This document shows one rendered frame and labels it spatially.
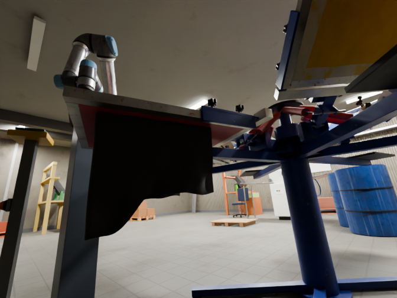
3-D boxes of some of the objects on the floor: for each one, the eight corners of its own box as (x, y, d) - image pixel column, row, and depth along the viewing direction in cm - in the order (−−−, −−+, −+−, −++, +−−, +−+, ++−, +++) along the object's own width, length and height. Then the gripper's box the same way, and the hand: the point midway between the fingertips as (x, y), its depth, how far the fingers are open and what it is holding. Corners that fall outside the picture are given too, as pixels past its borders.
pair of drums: (397, 224, 322) (378, 169, 349) (416, 239, 222) (388, 160, 249) (340, 223, 371) (328, 175, 398) (335, 235, 272) (319, 169, 299)
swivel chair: (243, 217, 600) (239, 187, 627) (230, 217, 638) (227, 188, 665) (252, 216, 637) (248, 187, 664) (239, 216, 675) (236, 188, 702)
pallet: (260, 223, 453) (259, 219, 456) (246, 227, 400) (245, 222, 403) (224, 222, 521) (224, 218, 523) (208, 225, 467) (208, 221, 470)
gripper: (100, 96, 97) (96, 134, 91) (71, 91, 91) (66, 131, 85) (100, 87, 89) (96, 128, 83) (69, 81, 84) (62, 124, 78)
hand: (80, 125), depth 82 cm, fingers open, 5 cm apart
